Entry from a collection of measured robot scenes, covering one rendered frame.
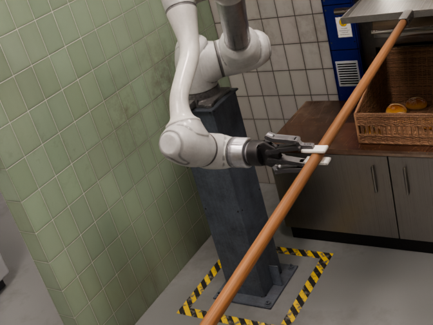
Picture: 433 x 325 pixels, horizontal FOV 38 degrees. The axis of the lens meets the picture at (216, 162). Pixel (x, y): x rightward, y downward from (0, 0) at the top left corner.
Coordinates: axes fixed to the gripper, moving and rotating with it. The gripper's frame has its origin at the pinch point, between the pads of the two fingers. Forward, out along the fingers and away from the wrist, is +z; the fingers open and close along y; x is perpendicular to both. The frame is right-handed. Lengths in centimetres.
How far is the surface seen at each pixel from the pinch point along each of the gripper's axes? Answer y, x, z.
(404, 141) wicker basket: 59, -102, -10
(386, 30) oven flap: 27, -149, -26
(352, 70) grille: 47, -149, -47
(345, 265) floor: 118, -81, -40
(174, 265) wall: 111, -58, -126
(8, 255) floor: 117, -51, -253
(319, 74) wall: 50, -153, -67
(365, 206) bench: 92, -95, -31
